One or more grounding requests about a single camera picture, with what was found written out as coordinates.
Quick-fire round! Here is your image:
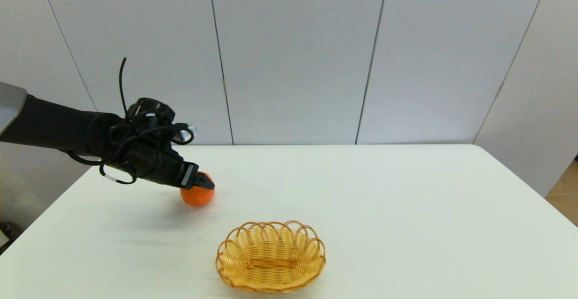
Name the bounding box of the orange fruit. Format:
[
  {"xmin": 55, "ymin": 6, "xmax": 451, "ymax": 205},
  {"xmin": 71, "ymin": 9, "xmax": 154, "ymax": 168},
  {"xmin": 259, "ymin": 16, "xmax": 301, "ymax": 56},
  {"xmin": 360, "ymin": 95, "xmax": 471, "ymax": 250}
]
[{"xmin": 180, "ymin": 172, "xmax": 216, "ymax": 207}]

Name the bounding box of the yellow woven wicker basket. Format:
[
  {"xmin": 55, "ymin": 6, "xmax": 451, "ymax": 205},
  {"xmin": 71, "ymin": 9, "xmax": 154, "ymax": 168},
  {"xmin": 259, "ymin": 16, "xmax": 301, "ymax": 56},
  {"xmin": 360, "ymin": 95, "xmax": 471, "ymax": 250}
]
[{"xmin": 215, "ymin": 220, "xmax": 326, "ymax": 293}]

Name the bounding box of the dark object on floor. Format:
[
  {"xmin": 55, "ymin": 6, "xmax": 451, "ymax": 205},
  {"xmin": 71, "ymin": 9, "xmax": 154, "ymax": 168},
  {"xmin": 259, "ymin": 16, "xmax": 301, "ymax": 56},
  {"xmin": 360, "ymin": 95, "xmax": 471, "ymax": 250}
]
[{"xmin": 0, "ymin": 221, "xmax": 21, "ymax": 245}]

